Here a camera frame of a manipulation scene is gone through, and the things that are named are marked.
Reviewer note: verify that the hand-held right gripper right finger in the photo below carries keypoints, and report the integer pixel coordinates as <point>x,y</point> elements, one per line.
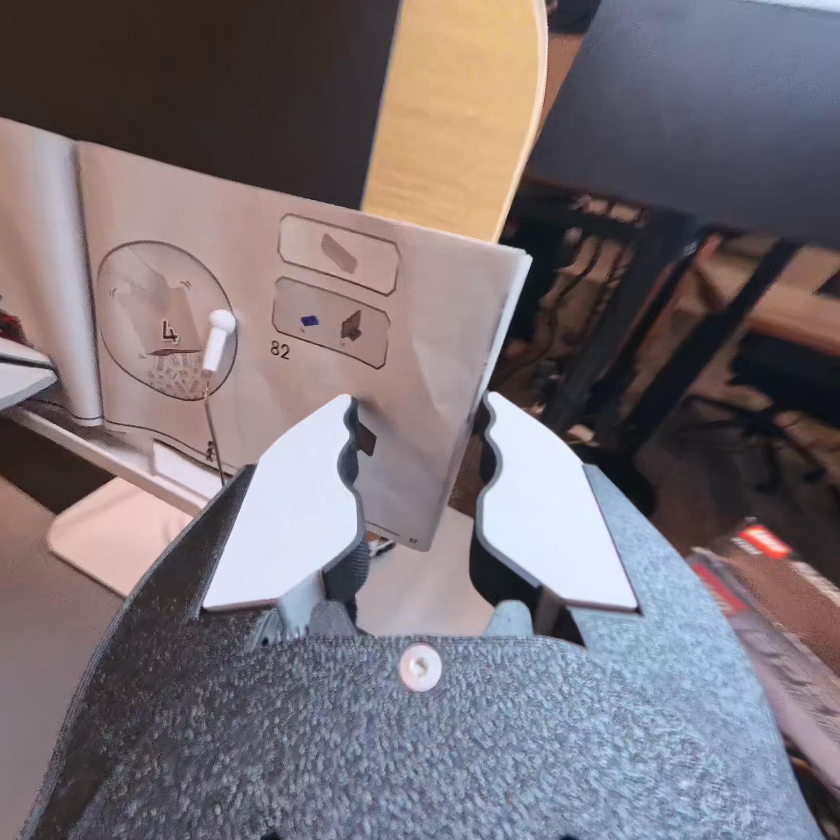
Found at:
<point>551,525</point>

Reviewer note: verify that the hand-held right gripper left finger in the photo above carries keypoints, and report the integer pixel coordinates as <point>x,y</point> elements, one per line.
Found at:
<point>289,518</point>

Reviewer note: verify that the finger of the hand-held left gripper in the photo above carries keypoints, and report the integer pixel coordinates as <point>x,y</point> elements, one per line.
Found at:
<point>19,354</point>
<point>26,387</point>

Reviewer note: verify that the lego instruction booklet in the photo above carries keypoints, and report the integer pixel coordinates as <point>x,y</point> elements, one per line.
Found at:
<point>426,341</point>

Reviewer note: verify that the lego set box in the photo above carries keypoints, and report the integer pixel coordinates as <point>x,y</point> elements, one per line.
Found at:
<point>774,590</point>

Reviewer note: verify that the white booklet stand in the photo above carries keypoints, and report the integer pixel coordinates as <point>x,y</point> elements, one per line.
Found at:
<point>118,531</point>

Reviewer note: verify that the wooden table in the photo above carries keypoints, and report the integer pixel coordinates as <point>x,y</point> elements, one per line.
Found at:
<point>794,321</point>

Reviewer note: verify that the black backdrop panel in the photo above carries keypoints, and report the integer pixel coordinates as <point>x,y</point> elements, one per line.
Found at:
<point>197,79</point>

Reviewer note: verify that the rounded plywood board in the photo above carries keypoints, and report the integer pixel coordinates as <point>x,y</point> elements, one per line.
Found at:
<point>459,118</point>

